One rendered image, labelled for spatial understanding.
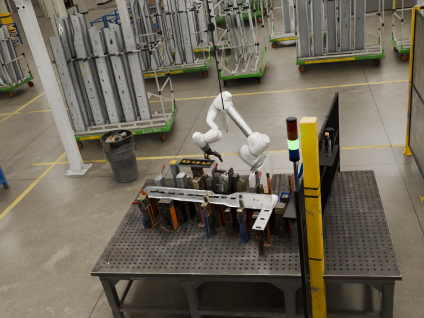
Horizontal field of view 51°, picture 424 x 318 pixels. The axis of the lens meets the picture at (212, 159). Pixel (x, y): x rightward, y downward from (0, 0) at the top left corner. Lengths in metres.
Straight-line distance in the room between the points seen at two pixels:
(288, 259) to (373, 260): 0.67
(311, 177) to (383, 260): 1.04
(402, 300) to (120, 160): 4.21
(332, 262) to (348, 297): 0.79
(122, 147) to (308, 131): 4.09
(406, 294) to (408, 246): 0.69
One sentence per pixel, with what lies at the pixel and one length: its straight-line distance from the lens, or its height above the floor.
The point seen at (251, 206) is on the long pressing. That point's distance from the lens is 3.94.
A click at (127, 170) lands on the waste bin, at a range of 6.81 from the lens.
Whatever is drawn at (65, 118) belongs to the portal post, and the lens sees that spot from 7.38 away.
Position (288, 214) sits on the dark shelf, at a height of 1.03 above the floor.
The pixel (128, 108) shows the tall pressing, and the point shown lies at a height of 0.57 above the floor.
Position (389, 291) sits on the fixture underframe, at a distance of 3.84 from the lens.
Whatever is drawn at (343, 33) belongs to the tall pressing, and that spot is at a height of 0.69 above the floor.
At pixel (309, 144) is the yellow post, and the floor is 1.84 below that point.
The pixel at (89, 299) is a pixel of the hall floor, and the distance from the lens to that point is 5.01.
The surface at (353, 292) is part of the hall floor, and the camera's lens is 4.54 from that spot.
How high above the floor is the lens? 3.17
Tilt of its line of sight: 27 degrees down
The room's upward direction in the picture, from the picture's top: 10 degrees counter-clockwise
